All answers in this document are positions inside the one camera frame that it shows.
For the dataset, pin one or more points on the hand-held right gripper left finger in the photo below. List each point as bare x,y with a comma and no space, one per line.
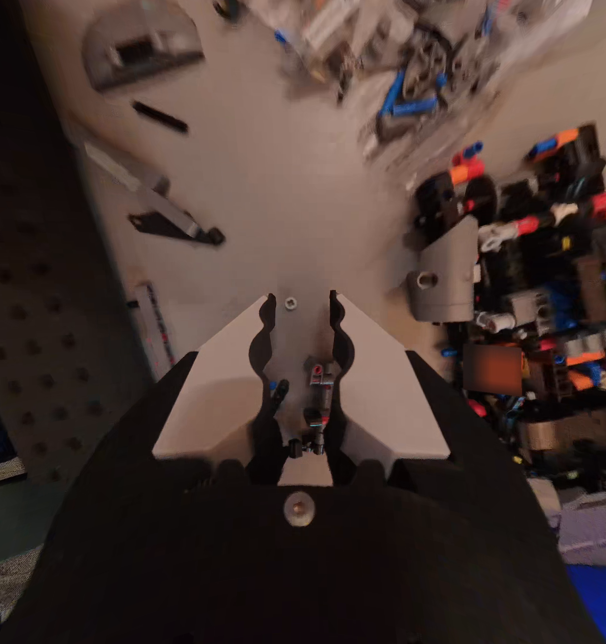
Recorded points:
207,402

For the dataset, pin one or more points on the black lego pin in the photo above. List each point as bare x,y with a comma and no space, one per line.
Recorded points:
280,390

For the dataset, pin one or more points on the grey curved lego panel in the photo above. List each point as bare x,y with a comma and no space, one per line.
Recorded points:
172,35

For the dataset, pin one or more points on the clear bag of lego liftarms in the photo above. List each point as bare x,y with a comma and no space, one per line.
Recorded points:
408,105

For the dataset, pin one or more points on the blue plastic bin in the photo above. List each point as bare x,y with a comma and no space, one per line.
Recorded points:
600,603

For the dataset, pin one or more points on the small grey lego assembly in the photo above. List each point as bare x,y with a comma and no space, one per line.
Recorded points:
322,397

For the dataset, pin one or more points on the lego car model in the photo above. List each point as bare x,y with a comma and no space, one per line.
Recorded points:
449,281

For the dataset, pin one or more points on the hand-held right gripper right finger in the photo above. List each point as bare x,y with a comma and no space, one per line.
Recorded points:
388,402

